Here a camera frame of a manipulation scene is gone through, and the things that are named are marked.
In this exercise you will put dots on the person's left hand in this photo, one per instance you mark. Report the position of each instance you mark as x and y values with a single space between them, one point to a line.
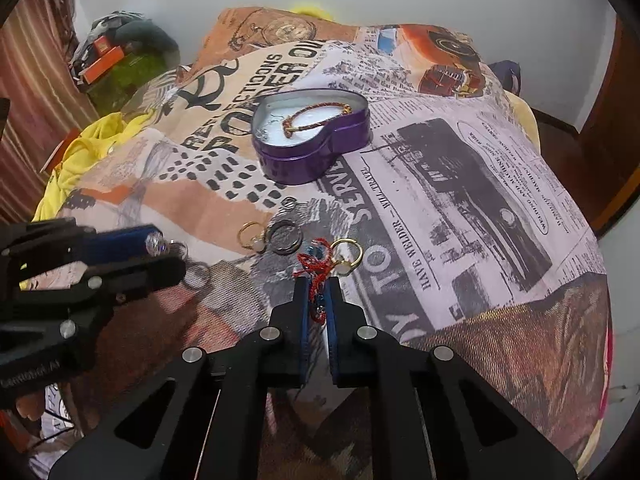
29 406

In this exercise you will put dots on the yellow cloth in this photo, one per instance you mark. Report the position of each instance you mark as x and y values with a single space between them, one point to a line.
95 145

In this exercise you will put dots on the green cloth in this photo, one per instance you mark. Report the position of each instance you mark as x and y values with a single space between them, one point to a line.
130 77

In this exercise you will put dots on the wooden door frame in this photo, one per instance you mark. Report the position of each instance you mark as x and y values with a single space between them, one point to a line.
617 125

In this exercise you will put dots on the striped brown curtain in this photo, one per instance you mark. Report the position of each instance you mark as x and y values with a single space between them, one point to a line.
35 90

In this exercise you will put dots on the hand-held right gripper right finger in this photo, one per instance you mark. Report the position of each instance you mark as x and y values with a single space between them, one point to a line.
334 325

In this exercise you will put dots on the newspaper print blanket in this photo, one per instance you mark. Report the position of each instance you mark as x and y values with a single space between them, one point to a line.
450 220

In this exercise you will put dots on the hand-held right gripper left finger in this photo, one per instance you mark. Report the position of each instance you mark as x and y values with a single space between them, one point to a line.
302 310

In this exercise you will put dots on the silver crystal earring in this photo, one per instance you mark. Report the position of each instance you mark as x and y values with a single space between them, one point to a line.
161 247

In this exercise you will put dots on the orange box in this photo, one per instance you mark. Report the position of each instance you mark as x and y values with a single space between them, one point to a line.
102 62

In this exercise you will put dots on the purple heart-shaped tin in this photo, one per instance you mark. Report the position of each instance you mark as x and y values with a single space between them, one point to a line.
312 135

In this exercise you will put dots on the dark blue cloth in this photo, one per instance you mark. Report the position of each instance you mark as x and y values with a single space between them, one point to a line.
506 76

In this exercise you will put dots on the silver earrings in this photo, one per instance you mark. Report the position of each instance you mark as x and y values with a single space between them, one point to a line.
264 129

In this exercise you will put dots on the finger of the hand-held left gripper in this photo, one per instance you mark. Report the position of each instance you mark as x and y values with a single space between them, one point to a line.
145 274
117 244

